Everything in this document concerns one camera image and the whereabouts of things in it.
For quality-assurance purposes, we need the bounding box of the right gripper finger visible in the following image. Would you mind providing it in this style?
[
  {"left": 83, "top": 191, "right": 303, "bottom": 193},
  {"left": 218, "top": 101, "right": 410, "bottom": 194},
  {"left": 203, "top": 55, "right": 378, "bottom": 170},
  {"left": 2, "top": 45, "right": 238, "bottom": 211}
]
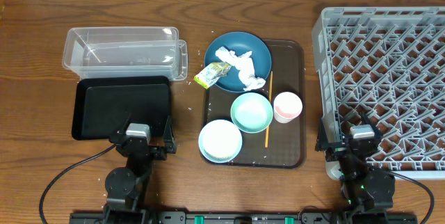
[
  {"left": 315, "top": 119, "right": 329, "bottom": 152},
  {"left": 360, "top": 111, "right": 382, "bottom": 137}
]

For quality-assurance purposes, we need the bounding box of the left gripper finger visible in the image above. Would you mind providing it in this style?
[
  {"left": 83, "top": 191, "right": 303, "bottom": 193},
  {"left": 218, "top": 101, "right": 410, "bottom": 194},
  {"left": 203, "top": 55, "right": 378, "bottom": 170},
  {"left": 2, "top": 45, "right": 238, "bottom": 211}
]
[
  {"left": 163, "top": 115, "right": 177, "bottom": 154},
  {"left": 109, "top": 115, "right": 131, "bottom": 141}
]

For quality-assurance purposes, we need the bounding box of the pink white cup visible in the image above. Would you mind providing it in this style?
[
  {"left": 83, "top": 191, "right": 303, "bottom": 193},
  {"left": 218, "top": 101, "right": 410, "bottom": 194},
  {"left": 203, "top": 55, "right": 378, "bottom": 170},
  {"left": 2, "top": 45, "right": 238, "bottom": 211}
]
[{"left": 273, "top": 92, "right": 303, "bottom": 123}]

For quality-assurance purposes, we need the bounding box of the mint green bowl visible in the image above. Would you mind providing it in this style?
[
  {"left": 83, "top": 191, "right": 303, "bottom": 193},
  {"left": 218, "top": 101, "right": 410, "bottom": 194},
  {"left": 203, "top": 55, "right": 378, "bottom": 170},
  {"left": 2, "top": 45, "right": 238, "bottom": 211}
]
[{"left": 230, "top": 93, "right": 273, "bottom": 134}]

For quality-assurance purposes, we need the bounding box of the yellow green snack wrapper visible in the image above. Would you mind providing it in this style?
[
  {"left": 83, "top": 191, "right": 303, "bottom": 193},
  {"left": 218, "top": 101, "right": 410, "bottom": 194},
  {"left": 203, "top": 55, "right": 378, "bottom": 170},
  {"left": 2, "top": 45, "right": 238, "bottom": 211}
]
[{"left": 193, "top": 62, "right": 232, "bottom": 89}]

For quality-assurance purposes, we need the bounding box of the white napkin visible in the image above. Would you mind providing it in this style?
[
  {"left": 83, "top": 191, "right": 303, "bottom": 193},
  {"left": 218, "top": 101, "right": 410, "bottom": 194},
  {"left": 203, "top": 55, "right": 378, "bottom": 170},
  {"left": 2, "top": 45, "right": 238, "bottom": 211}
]
[{"left": 216, "top": 47, "right": 266, "bottom": 91}]

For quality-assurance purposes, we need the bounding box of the dark blue plate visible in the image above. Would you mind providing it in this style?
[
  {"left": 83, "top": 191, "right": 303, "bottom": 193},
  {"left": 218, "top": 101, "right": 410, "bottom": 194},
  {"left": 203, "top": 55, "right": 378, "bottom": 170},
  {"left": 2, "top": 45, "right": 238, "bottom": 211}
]
[{"left": 204, "top": 32, "right": 272, "bottom": 93}]

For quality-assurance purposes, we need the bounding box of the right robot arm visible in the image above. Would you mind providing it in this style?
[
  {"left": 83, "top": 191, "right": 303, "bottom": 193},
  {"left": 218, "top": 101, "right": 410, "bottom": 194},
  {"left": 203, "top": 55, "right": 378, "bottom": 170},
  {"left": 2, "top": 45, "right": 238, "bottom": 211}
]
[{"left": 315, "top": 113, "right": 395, "bottom": 215}]

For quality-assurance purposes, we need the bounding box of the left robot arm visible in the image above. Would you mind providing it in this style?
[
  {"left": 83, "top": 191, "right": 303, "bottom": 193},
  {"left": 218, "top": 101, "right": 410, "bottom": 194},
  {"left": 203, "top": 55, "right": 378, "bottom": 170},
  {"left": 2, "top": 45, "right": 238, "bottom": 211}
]
[{"left": 105, "top": 116, "right": 177, "bottom": 211}]

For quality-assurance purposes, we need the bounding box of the grey dishwasher rack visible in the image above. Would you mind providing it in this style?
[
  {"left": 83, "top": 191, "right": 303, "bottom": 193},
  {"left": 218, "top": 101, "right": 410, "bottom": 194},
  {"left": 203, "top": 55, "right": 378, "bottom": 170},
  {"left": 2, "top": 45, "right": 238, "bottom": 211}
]
[{"left": 311, "top": 7, "right": 444, "bottom": 180}]

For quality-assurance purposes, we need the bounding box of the black plastic tray bin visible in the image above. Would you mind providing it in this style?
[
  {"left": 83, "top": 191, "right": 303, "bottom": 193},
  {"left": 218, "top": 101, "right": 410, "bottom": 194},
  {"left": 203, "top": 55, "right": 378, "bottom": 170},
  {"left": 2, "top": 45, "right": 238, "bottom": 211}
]
[{"left": 72, "top": 76, "right": 171, "bottom": 141}]

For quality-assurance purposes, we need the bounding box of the brown serving tray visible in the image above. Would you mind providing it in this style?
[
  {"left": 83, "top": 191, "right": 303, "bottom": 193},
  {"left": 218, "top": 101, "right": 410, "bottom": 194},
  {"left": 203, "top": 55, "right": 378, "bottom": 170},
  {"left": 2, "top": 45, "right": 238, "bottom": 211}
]
[{"left": 203, "top": 40, "right": 306, "bottom": 169}]

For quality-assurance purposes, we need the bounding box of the light blue rice bowl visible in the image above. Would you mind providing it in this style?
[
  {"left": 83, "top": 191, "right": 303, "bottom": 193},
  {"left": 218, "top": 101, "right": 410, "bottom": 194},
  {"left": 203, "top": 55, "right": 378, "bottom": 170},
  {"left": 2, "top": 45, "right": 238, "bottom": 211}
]
[{"left": 198, "top": 120, "right": 243, "bottom": 163}]

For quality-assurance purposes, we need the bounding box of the wooden chopstick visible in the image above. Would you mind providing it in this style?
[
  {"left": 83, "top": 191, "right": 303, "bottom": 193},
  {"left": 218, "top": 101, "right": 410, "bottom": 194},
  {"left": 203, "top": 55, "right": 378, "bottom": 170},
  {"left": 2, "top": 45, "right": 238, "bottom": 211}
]
[{"left": 265, "top": 71, "right": 273, "bottom": 148}]

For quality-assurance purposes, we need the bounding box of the clear plastic bin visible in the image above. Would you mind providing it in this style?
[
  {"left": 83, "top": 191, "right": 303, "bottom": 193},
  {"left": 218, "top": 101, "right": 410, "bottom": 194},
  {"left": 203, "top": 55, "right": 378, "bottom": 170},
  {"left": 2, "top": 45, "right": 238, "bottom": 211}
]
[{"left": 62, "top": 26, "right": 188, "bottom": 81}]

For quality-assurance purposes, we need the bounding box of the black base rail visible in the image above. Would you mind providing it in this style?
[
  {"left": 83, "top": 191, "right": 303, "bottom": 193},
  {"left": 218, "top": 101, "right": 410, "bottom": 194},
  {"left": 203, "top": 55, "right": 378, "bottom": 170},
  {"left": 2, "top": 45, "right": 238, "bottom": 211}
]
[{"left": 68, "top": 210, "right": 418, "bottom": 224}]

